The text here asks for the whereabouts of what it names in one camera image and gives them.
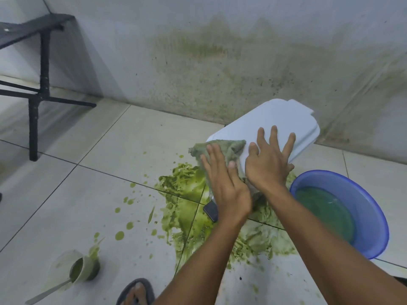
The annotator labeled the person's left hand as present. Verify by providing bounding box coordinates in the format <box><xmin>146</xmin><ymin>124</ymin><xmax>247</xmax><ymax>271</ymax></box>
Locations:
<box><xmin>200</xmin><ymin>143</ymin><xmax>254</xmax><ymax>222</ymax></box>

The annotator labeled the person's right hand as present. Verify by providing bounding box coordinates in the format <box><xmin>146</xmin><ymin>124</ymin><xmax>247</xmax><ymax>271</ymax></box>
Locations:
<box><xmin>244</xmin><ymin>125</ymin><xmax>297</xmax><ymax>195</ymax></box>

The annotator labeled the grey pedal bin white lid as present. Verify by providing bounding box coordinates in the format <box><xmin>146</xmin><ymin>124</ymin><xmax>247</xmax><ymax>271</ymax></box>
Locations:
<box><xmin>203</xmin><ymin>98</ymin><xmax>321</xmax><ymax>224</ymax></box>

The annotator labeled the green stained cleaning cloth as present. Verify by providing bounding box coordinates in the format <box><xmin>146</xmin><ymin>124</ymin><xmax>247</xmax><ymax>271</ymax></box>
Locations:
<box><xmin>188</xmin><ymin>139</ymin><xmax>247</xmax><ymax>182</ymax></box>

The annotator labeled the person's right forearm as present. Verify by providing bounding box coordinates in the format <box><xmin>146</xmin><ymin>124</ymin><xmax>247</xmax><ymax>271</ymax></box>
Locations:
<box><xmin>265</xmin><ymin>183</ymin><xmax>407</xmax><ymax>305</ymax></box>

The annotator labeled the person's left forearm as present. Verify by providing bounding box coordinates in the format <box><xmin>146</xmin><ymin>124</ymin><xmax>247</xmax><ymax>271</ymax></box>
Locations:
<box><xmin>152</xmin><ymin>212</ymin><xmax>252</xmax><ymax>305</ymax></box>

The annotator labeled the person's left sandalled foot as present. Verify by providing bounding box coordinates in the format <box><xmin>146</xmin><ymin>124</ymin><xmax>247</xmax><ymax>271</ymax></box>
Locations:
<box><xmin>115</xmin><ymin>277</ymin><xmax>156</xmax><ymax>305</ymax></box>

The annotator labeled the blue plastic basin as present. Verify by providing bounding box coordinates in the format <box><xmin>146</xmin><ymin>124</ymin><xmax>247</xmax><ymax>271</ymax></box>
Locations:
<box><xmin>289</xmin><ymin>169</ymin><xmax>390</xmax><ymax>260</ymax></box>

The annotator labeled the metal spoon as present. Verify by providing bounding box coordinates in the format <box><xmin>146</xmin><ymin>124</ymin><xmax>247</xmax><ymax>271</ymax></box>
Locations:
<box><xmin>24</xmin><ymin>257</ymin><xmax>85</xmax><ymax>305</ymax></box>

